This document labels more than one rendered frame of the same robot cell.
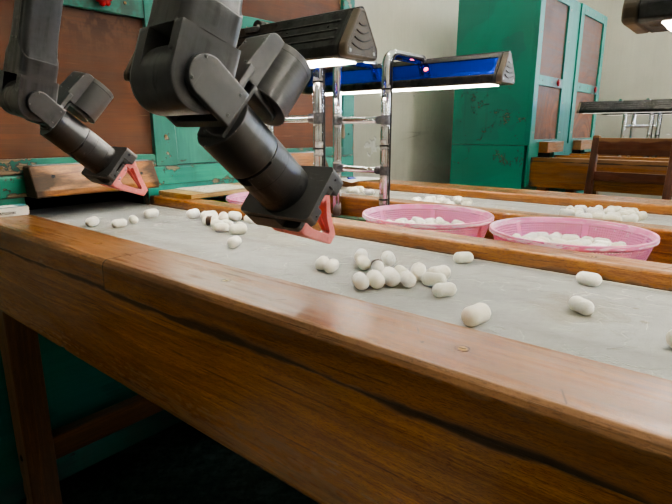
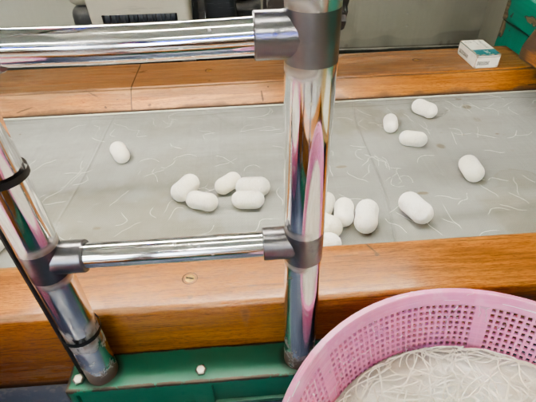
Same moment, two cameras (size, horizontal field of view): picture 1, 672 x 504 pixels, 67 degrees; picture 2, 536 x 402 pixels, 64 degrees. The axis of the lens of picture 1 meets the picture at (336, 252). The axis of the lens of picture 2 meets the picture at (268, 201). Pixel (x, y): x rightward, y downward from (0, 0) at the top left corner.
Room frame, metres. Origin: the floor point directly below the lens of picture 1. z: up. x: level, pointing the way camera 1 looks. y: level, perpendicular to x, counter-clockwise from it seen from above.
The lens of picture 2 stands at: (1.29, 0.02, 1.02)
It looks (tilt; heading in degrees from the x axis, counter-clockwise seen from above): 40 degrees down; 137
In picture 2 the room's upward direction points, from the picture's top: 2 degrees counter-clockwise
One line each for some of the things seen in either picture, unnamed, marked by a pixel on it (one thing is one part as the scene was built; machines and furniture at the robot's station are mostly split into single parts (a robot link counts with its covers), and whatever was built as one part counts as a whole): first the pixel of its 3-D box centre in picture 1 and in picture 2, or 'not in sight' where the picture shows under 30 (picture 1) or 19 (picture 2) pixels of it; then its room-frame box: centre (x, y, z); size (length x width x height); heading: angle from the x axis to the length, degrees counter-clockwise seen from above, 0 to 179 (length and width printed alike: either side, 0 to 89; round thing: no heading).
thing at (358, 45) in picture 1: (228, 52); not in sight; (1.00, 0.20, 1.08); 0.62 x 0.08 x 0.07; 50
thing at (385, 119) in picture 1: (378, 144); not in sight; (1.37, -0.11, 0.90); 0.20 x 0.19 x 0.45; 50
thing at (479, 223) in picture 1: (425, 235); not in sight; (1.05, -0.19, 0.72); 0.27 x 0.27 x 0.10
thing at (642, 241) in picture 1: (566, 256); not in sight; (0.87, -0.40, 0.72); 0.27 x 0.27 x 0.10
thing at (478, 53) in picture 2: (9, 210); (478, 53); (1.04, 0.67, 0.77); 0.06 x 0.04 x 0.02; 140
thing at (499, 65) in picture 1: (395, 76); not in sight; (1.43, -0.16, 1.08); 0.62 x 0.08 x 0.07; 50
